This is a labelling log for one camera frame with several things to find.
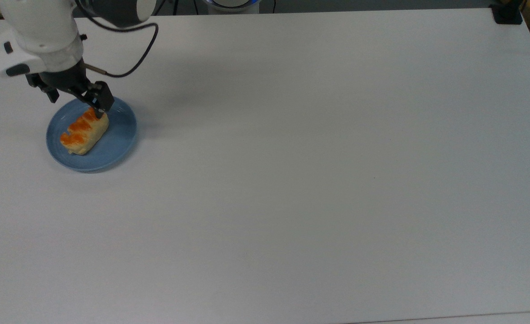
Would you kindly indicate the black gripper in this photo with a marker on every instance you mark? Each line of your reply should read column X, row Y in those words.
column 62, row 78

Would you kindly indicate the orange glazed bread loaf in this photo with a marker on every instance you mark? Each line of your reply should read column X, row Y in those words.
column 84, row 135

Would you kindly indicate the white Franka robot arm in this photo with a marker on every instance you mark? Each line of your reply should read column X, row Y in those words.
column 39, row 27

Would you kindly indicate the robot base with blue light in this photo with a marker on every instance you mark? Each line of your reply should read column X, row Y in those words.
column 231, row 3

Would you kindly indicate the blue round plate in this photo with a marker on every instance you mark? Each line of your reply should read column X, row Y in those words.
column 116, row 135

